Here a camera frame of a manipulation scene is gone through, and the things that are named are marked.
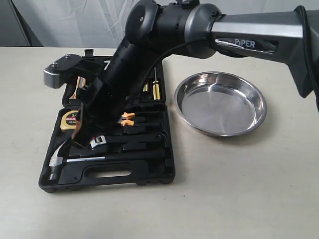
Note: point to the white backdrop curtain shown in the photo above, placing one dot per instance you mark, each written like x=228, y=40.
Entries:
x=101, y=23

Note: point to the yellow measuring tape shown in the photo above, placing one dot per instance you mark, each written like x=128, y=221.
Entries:
x=68, y=121

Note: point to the yellow black screwdriver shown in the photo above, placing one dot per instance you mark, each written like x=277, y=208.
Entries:
x=147, y=84
x=156, y=87

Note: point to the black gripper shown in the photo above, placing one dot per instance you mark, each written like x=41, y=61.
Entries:
x=103, y=100

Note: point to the silver adjustable wrench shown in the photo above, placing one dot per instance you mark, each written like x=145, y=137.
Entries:
x=102, y=140

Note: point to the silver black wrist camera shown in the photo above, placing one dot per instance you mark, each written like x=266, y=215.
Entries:
x=55, y=74

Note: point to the orange utility knife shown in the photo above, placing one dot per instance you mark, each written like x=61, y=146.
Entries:
x=81, y=82

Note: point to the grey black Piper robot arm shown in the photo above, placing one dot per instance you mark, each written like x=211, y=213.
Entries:
x=154, y=32

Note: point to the black plastic tool case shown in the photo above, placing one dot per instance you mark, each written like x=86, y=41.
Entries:
x=77, y=175

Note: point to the orange handled combination pliers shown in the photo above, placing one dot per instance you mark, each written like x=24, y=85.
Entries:
x=132, y=119

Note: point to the claw hammer black handle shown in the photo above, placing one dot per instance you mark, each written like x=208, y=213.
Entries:
x=57, y=161

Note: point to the round stainless steel pan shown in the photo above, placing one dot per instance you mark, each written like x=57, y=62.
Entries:
x=220, y=104

